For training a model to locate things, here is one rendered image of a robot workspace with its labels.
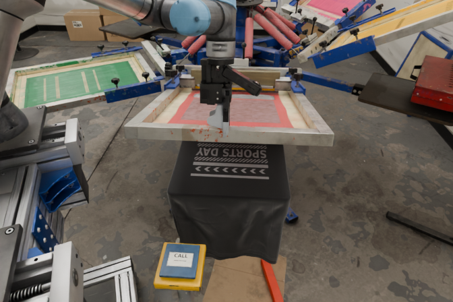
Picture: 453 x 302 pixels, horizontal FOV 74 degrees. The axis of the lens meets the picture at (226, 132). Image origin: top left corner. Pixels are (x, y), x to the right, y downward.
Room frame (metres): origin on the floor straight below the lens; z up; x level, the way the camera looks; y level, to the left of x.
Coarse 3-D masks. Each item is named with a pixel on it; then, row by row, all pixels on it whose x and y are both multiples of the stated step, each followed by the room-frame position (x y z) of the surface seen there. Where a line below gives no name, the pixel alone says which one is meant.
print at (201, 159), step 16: (208, 144) 1.01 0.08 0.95; (224, 144) 1.01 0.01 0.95; (240, 144) 1.01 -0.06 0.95; (256, 144) 1.01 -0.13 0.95; (208, 160) 0.91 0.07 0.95; (224, 160) 0.91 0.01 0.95; (240, 160) 0.91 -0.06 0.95; (256, 160) 0.91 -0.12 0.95; (192, 176) 0.82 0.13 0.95; (208, 176) 0.82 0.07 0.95; (224, 176) 0.82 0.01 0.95; (240, 176) 0.82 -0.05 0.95; (256, 176) 0.82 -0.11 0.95
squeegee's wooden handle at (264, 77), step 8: (192, 72) 1.26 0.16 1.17; (200, 72) 1.26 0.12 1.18; (240, 72) 1.25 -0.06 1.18; (248, 72) 1.25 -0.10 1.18; (256, 72) 1.25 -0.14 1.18; (264, 72) 1.24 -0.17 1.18; (272, 72) 1.24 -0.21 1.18; (200, 80) 1.25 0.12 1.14; (256, 80) 1.24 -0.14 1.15; (264, 80) 1.23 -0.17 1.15; (272, 80) 1.23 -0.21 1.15
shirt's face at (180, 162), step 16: (192, 144) 1.01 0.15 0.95; (272, 144) 1.01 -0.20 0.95; (192, 160) 0.91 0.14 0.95; (272, 160) 0.91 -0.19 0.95; (176, 176) 0.82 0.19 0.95; (272, 176) 0.82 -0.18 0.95; (176, 192) 0.74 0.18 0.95; (192, 192) 0.74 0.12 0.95; (208, 192) 0.74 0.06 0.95; (224, 192) 0.74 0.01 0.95; (240, 192) 0.74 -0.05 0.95; (256, 192) 0.74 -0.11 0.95; (272, 192) 0.74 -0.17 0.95; (288, 192) 0.74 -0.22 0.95
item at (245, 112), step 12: (276, 96) 1.18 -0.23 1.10; (240, 108) 0.99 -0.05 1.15; (252, 108) 0.99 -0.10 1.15; (264, 108) 0.99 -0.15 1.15; (276, 108) 0.99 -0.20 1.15; (240, 120) 0.84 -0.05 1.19; (252, 120) 0.84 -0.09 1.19; (264, 120) 0.85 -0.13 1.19; (276, 120) 0.85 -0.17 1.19; (288, 120) 0.85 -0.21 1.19
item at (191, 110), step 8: (192, 96) 1.15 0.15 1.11; (184, 104) 1.02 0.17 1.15; (192, 104) 1.02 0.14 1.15; (200, 104) 1.02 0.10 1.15; (216, 104) 1.03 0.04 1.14; (232, 104) 1.03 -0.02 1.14; (184, 112) 0.92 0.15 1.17; (192, 112) 0.92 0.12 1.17; (200, 112) 0.93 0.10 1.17; (208, 112) 0.93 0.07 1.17; (176, 120) 0.83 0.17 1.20; (184, 120) 0.83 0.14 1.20; (192, 120) 0.83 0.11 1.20; (200, 120) 0.84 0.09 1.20
